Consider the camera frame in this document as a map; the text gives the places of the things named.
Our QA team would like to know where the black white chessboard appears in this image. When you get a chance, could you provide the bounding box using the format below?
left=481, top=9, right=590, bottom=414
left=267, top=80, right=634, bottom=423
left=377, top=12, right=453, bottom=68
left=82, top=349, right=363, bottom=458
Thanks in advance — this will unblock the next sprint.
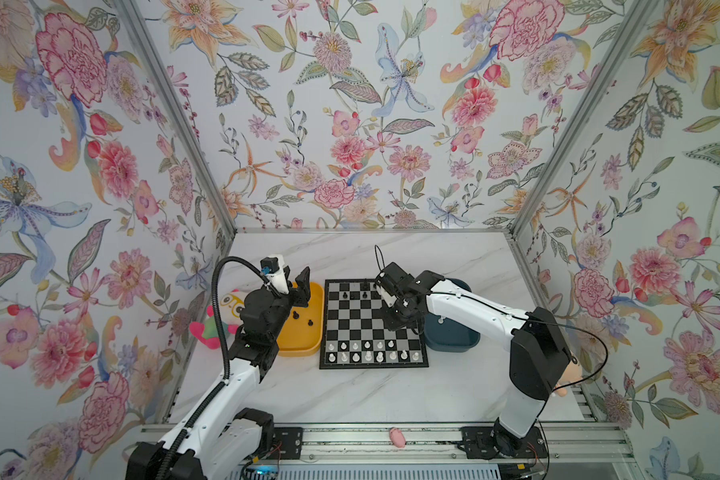
left=319, top=279, right=429, bottom=370

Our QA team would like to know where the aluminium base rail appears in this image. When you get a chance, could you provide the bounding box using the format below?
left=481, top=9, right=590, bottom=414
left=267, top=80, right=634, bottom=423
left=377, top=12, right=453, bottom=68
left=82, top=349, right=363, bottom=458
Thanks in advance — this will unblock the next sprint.
left=137, top=421, right=637, bottom=466

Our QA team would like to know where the dark teal plastic tray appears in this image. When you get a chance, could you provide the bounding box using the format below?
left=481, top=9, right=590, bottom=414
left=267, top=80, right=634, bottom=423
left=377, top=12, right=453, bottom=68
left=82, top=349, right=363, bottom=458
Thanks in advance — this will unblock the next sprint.
left=424, top=313, right=481, bottom=353

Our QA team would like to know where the yellow plastic tray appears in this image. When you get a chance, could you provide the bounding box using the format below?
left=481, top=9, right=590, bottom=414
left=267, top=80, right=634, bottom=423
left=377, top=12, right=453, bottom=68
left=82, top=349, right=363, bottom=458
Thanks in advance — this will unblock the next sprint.
left=277, top=282, right=324, bottom=357

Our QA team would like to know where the colourful plush toy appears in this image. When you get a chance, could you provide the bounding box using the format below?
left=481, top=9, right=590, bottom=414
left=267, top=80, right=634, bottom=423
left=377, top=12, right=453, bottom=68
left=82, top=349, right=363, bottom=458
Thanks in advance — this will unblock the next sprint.
left=189, top=289, right=246, bottom=350

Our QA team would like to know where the pink striped plush doll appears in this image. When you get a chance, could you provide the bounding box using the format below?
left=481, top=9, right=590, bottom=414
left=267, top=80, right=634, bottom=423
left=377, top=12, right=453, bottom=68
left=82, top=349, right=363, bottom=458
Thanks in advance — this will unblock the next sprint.
left=553, top=362, right=583, bottom=397

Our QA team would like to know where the small pink toy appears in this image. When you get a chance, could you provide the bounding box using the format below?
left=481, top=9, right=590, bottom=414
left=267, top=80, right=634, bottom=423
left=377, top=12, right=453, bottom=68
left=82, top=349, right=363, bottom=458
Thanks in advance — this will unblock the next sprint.
left=388, top=428, right=407, bottom=449

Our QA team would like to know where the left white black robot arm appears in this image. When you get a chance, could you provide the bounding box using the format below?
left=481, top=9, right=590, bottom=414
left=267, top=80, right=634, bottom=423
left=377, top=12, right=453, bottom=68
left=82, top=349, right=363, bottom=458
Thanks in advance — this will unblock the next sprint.
left=125, top=255, right=311, bottom=479

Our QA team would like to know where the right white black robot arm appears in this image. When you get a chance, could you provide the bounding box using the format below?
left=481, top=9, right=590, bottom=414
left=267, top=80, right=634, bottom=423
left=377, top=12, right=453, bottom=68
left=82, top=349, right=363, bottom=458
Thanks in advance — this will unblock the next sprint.
left=374, top=262, right=573, bottom=456

